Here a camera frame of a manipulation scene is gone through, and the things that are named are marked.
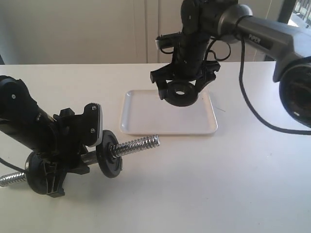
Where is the white plastic tray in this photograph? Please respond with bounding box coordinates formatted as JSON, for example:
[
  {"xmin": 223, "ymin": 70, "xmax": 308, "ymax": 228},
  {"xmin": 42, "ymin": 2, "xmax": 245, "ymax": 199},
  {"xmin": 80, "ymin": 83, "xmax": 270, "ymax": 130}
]
[{"xmin": 120, "ymin": 90, "xmax": 218, "ymax": 135}]

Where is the dark window frame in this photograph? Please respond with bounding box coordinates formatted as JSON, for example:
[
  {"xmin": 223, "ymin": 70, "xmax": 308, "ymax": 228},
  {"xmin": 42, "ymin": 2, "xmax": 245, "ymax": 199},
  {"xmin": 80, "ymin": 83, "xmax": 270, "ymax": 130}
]
[{"xmin": 266, "ymin": 0, "xmax": 296, "ymax": 24}]

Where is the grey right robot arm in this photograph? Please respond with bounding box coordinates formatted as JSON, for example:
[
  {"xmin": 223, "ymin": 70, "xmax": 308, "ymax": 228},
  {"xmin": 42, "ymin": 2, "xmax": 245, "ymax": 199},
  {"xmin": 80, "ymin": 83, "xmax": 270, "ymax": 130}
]
[{"xmin": 150, "ymin": 0, "xmax": 311, "ymax": 127}]

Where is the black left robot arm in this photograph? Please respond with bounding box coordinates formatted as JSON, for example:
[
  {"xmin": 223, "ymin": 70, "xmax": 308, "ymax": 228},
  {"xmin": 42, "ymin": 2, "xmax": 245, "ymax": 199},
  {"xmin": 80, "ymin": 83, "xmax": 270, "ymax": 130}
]
[{"xmin": 0, "ymin": 75, "xmax": 103, "ymax": 198}]

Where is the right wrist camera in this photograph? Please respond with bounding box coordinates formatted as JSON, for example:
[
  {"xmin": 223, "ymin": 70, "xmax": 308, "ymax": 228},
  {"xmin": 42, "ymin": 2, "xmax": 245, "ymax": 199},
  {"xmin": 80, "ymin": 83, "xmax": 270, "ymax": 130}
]
[{"xmin": 155, "ymin": 32, "xmax": 182, "ymax": 50}]

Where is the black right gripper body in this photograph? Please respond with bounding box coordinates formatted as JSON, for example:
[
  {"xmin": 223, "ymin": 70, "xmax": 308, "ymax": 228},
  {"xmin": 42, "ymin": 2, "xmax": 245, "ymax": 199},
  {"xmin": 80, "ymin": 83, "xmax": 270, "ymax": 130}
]
[{"xmin": 150, "ymin": 32, "xmax": 220, "ymax": 83}]

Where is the chrome dumbbell bar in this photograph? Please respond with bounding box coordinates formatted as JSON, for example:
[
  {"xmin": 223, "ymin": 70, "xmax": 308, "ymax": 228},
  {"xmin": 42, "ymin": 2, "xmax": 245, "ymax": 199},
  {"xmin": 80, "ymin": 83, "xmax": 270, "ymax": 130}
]
[{"xmin": 0, "ymin": 135, "xmax": 160, "ymax": 187}]

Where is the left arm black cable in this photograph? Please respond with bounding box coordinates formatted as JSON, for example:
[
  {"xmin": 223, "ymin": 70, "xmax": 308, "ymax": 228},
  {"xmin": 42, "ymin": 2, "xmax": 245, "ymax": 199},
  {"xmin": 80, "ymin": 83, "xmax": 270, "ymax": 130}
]
[{"xmin": 0, "ymin": 157, "xmax": 27, "ymax": 174}]

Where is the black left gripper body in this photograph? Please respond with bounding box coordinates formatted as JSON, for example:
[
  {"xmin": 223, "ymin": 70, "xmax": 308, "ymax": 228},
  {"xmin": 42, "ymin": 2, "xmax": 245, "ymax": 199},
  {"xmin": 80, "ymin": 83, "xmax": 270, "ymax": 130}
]
[{"xmin": 38, "ymin": 108, "xmax": 97, "ymax": 166}]

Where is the black weight plate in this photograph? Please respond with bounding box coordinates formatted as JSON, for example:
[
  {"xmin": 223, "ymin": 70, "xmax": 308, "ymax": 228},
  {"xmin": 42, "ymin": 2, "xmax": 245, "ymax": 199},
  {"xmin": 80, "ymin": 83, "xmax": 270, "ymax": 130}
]
[
  {"xmin": 164, "ymin": 81, "xmax": 198, "ymax": 107},
  {"xmin": 25, "ymin": 152, "xmax": 54, "ymax": 196},
  {"xmin": 96, "ymin": 130, "xmax": 122, "ymax": 178}
]

